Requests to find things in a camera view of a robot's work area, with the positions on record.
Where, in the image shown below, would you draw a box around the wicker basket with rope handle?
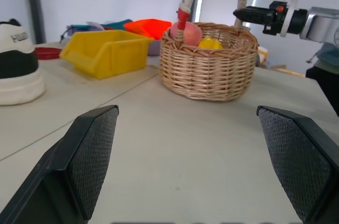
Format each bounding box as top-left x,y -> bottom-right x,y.
158,0 -> 260,102

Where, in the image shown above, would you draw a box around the white and black shoe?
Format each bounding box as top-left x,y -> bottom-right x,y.
0,19 -> 47,106

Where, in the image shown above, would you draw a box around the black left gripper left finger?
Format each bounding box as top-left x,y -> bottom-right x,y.
0,104 -> 120,224

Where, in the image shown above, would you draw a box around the teal cloth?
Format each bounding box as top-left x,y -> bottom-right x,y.
102,19 -> 133,31

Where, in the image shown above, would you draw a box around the yellow plastic storage bin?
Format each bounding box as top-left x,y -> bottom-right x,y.
59,29 -> 155,80

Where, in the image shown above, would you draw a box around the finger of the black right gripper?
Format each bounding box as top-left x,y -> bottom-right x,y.
235,15 -> 270,26
233,6 -> 271,17

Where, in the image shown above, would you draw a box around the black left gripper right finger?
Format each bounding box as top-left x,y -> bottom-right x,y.
256,105 -> 339,224

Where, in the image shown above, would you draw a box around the teal grey object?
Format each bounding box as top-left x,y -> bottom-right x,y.
307,42 -> 339,70

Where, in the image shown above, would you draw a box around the dark grey vertical post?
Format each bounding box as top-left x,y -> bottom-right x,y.
24,0 -> 46,45

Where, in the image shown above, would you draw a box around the cardboard pieces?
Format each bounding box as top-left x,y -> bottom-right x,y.
255,46 -> 306,78

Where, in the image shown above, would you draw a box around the yellow fruit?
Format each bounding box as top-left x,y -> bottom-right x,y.
198,37 -> 225,50

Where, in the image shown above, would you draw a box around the red flat object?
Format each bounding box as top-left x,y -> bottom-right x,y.
34,46 -> 64,61

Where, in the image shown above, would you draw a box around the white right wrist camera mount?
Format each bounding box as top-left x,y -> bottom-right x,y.
277,0 -> 301,37

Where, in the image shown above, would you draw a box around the orange cloth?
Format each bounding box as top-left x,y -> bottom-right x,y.
123,19 -> 173,41

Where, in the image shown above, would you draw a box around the purple pouch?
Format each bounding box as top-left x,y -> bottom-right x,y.
65,21 -> 106,37

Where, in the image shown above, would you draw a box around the pink peach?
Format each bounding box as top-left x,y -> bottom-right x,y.
169,21 -> 203,48

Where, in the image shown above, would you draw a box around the black box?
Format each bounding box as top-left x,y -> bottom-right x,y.
305,66 -> 339,117

